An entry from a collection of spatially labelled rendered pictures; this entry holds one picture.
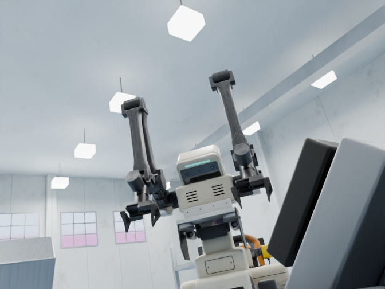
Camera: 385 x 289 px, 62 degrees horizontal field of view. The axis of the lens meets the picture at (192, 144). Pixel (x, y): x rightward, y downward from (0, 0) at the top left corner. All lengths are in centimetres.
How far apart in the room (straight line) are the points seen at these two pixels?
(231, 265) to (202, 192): 33
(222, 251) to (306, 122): 925
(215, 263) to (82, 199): 1140
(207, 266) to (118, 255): 1129
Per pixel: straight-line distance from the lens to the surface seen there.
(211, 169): 149
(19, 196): 1226
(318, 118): 1034
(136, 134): 144
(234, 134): 132
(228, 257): 144
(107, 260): 1251
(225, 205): 144
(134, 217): 127
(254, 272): 169
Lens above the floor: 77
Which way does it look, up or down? 24 degrees up
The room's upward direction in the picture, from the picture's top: 11 degrees counter-clockwise
